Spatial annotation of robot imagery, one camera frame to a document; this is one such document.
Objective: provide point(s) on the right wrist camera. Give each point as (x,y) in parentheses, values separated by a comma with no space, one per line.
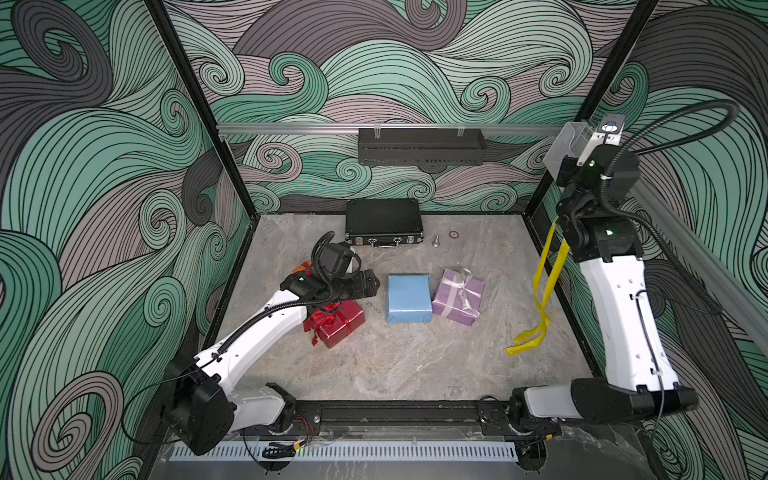
(608,132)

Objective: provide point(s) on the aluminium rail wall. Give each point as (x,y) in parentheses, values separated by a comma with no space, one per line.
(304,128)
(732,295)

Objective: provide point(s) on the black wall tray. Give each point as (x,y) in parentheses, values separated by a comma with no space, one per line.
(430,148)

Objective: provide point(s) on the red gift box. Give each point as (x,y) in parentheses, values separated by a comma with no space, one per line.
(353,315)

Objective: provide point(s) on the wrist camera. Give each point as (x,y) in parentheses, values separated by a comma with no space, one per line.
(608,132)
(335,260)

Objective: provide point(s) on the orange gift box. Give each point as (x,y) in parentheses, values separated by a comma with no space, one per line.
(306,268)

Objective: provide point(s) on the aluminium rail back wall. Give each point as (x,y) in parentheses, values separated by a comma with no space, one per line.
(304,128)

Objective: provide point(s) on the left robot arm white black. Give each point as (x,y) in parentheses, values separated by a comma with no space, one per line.
(200,403)

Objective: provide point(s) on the aluminium rail right wall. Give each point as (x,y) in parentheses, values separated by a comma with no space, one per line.
(732,295)

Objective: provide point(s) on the clear plastic wall bin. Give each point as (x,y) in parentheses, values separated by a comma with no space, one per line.
(570,142)

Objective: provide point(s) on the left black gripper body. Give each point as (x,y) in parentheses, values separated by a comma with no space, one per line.
(351,287)

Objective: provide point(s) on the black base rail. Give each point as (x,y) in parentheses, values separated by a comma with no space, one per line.
(396,414)

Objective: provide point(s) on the white slotted cable duct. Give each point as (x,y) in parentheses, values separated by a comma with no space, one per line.
(361,451)

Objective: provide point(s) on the purple gift box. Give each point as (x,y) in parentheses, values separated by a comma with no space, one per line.
(440,300)

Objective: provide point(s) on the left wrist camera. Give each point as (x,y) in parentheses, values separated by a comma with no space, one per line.
(335,260)

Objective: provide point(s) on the yellow ribbon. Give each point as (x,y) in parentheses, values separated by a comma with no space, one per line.
(533,338)

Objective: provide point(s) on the red ribbon on red box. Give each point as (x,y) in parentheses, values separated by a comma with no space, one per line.
(326,325)

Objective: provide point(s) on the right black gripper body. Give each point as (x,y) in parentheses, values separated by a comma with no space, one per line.
(562,210)

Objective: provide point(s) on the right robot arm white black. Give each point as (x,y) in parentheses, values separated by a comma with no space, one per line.
(639,381)

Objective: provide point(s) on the blue gift box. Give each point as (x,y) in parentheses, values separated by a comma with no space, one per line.
(408,299)

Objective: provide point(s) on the black hard case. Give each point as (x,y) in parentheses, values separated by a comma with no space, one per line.
(383,222)

